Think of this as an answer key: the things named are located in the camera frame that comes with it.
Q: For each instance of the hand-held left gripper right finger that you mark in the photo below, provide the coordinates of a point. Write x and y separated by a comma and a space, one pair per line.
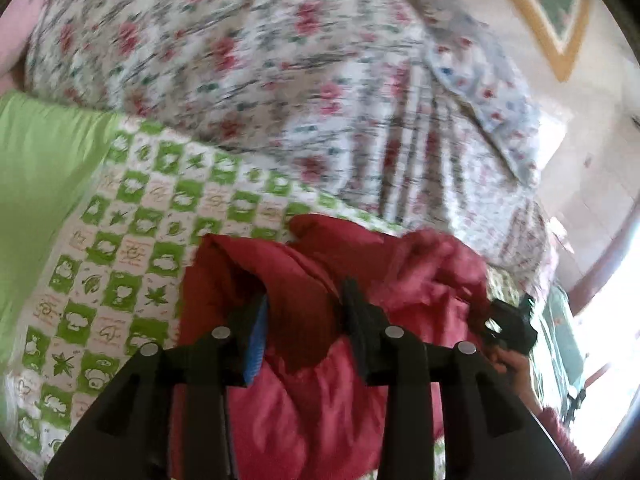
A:
361, 332

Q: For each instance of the green checkered bed sheet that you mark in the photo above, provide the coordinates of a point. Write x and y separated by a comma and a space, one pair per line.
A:
100, 240

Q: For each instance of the person's right hand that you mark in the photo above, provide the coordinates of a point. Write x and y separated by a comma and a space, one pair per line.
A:
517, 375

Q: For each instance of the blue floral pillow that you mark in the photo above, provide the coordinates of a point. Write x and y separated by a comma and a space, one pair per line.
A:
490, 95

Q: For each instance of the red quilted jacket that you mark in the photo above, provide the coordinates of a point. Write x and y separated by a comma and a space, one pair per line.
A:
310, 410

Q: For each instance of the wooden picture frame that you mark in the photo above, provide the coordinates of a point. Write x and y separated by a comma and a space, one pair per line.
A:
550, 35

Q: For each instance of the pink blanket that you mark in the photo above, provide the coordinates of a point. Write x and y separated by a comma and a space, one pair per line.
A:
15, 40

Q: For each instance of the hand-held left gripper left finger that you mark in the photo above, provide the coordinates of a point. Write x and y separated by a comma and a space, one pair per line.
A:
254, 340

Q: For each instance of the red floral quilt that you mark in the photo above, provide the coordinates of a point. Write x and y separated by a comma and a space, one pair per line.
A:
225, 60

